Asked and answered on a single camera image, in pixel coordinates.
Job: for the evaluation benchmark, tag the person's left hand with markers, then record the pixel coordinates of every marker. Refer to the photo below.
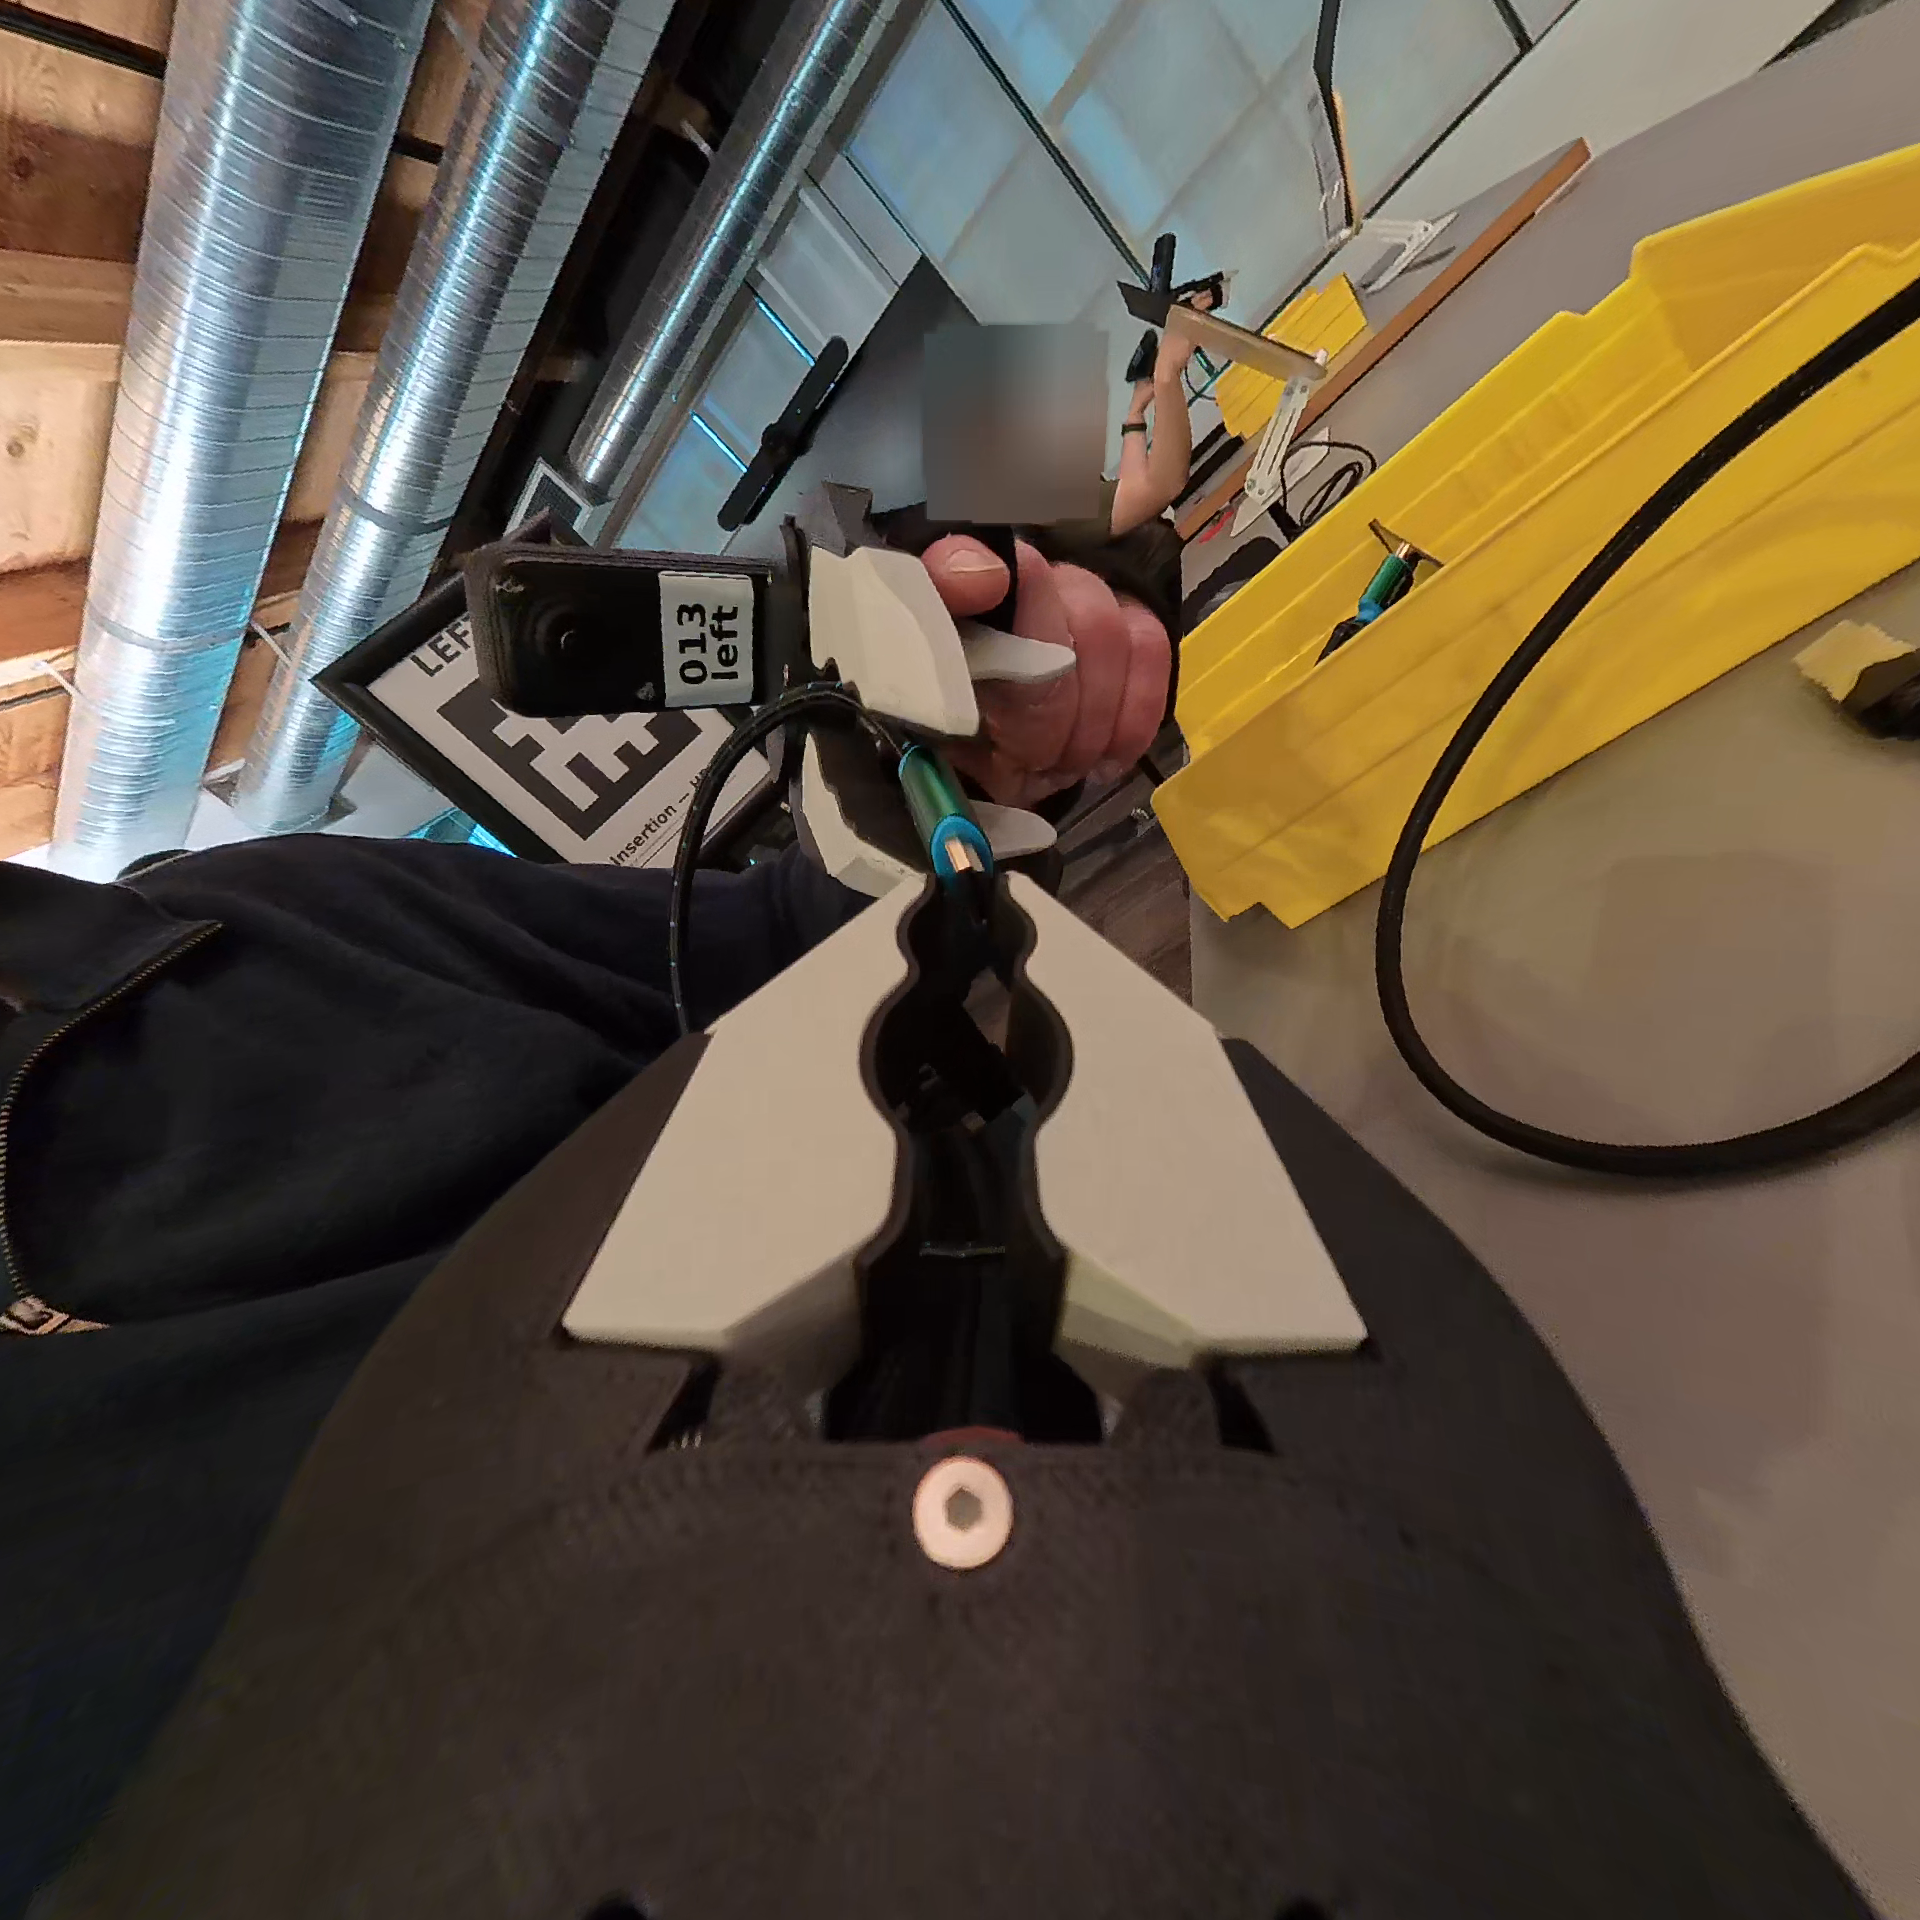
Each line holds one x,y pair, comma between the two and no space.
1095,674

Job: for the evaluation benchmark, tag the yellow plastic bin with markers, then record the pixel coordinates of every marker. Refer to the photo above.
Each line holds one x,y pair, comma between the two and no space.
1576,494

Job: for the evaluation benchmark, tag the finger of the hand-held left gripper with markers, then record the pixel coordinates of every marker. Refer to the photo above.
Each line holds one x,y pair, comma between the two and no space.
886,629
856,849

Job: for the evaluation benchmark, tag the framed marker sign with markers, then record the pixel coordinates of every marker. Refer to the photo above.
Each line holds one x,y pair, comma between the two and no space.
587,764

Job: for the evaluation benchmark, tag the black bin divider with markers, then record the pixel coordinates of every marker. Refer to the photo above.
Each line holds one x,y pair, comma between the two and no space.
1412,546

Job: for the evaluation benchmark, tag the wooden desk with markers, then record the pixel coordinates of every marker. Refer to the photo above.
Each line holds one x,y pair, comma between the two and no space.
1516,202

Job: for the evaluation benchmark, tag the person's left forearm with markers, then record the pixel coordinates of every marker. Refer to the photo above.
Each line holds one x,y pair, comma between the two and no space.
1148,578

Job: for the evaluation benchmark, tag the silver ventilation duct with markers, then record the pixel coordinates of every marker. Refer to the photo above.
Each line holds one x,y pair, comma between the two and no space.
226,376
735,211
451,300

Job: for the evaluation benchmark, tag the black wall screen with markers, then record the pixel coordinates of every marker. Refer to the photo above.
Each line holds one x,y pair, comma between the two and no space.
886,389

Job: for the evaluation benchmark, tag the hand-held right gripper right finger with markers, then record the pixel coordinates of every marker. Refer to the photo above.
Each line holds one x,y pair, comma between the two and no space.
1200,1184

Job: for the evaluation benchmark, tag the black webcam bar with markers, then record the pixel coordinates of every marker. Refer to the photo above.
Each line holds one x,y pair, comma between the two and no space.
781,434

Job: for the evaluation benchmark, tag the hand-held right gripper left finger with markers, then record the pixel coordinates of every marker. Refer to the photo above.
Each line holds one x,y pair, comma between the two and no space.
720,1184

